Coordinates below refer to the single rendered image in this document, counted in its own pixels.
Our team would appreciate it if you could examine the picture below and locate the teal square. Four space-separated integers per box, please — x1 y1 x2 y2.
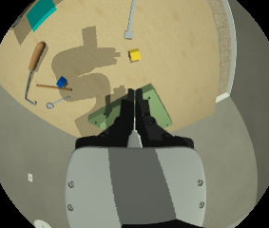
27 0 57 32

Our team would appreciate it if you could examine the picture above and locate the grey metal spoon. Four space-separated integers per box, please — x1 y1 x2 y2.
46 96 70 109

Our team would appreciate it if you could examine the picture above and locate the blue cube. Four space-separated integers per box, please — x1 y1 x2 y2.
56 76 67 88

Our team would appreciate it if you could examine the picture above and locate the yellow cube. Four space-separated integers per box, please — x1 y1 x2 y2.
129 48 141 61

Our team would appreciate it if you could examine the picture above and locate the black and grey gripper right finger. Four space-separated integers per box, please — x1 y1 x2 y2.
135 88 194 148

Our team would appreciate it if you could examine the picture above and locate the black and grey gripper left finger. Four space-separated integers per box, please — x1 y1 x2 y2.
75 88 134 149

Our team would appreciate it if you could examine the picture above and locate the tool with wooden handle and grey metal rod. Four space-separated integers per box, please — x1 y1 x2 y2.
25 42 45 105

